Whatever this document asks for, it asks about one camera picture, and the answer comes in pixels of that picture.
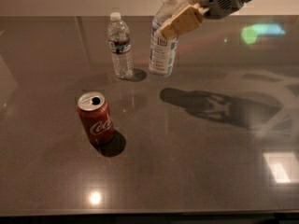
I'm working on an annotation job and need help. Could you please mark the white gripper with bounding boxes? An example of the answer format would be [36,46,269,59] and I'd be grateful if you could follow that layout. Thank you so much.
[158,0,244,39]

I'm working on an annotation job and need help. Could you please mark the blue label plastic bottle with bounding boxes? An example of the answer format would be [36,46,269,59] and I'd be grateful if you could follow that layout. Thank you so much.
[149,0,178,77]

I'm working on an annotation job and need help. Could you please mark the clear water bottle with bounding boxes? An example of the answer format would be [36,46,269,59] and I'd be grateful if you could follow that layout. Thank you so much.
[107,12,134,79]

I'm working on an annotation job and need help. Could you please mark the red cola can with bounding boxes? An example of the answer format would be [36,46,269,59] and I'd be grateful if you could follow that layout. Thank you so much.
[78,91,114,146]

